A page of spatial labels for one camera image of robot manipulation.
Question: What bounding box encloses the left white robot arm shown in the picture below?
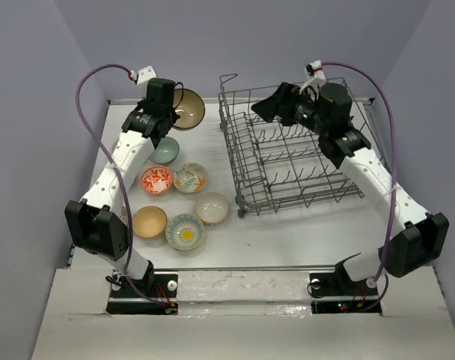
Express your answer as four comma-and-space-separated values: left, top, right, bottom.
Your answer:
65, 78, 179, 296

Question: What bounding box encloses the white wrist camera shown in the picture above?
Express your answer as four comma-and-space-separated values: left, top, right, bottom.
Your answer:
128, 66, 157, 86
300, 60, 326, 91

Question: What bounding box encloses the orange coral pattern bowl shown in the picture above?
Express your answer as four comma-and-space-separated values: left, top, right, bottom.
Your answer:
140, 165, 173, 195

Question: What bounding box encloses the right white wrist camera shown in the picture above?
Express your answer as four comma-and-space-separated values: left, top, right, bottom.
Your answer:
300, 60, 326, 91

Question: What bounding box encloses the white bowl with patterned outside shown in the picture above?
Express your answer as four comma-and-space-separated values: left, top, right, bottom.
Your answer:
194, 192, 230, 225

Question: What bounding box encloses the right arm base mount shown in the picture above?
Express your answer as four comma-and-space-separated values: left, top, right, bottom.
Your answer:
306, 272, 382, 315

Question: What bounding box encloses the small patterned bowl under arm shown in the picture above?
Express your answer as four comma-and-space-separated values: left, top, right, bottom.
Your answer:
119, 206, 129, 226

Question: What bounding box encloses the leaf and flower pattern bowl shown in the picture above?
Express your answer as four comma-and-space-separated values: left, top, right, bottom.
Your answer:
173, 163, 208, 194

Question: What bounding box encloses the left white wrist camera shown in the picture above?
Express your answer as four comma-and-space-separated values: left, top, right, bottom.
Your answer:
128, 66, 157, 86

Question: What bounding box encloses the mint green bowl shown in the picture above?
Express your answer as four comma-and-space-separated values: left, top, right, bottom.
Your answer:
149, 136, 180, 164

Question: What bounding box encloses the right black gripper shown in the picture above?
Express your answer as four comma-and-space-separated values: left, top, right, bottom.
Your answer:
252, 80, 330, 135

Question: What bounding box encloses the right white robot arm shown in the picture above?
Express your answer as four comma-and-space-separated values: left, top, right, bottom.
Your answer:
251, 82, 449, 294

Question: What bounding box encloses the teal bowl with yellow centre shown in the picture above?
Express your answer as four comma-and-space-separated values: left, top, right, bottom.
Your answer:
165, 213, 205, 251

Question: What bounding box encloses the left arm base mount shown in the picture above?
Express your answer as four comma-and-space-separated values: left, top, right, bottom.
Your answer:
105, 271, 179, 316

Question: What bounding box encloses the tan orange bowl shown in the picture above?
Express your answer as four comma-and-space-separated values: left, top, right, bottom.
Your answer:
133, 206, 167, 239

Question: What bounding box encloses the brown glazed bowl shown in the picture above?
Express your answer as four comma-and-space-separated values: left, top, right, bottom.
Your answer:
173, 88, 206, 131

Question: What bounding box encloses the grey wire dish rack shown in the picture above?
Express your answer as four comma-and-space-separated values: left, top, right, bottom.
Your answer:
218, 73, 375, 219

